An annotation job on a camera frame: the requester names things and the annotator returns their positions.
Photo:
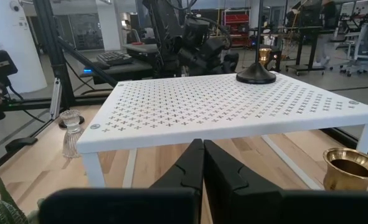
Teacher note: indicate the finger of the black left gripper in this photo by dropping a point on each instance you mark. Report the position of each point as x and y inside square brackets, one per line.
[231, 62]

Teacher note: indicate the white dome camera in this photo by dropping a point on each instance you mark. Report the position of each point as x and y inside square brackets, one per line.
[15, 6]

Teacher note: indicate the black side desk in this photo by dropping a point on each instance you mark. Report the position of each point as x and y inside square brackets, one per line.
[124, 71]

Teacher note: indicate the black keyboard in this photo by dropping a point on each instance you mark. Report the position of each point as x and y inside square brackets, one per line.
[113, 58]

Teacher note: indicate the gold candlestick holder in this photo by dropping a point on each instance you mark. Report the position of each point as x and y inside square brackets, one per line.
[264, 54]
[336, 180]

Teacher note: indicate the black frame post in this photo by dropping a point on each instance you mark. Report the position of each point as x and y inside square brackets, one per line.
[51, 46]

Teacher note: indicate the clear ribbed glass candle holder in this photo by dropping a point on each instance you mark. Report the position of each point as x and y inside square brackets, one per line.
[71, 143]

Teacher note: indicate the white aluminium bar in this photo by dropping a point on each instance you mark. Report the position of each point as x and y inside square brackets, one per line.
[55, 99]

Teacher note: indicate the black frame base beam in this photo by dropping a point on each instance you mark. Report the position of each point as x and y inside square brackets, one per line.
[31, 102]

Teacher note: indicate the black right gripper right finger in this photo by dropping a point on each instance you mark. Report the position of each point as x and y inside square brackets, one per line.
[295, 208]

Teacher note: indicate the white perforated metal shelf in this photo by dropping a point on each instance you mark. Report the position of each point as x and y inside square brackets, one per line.
[202, 102]

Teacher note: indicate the black standing desk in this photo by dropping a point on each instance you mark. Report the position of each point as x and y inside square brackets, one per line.
[302, 49]

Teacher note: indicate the person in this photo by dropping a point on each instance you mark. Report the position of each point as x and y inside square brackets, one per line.
[328, 18]

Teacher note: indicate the red storage shelving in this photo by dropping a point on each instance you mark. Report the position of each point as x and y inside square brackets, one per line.
[236, 18]

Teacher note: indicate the spiky green succulent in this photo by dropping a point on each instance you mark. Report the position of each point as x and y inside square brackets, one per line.
[3, 211]

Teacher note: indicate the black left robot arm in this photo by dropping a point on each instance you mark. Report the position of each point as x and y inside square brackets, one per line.
[162, 31]

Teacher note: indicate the black diagonal frame brace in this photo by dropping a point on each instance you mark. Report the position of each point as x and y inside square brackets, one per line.
[87, 63]

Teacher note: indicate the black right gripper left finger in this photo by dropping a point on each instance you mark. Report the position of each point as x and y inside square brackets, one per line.
[124, 208]

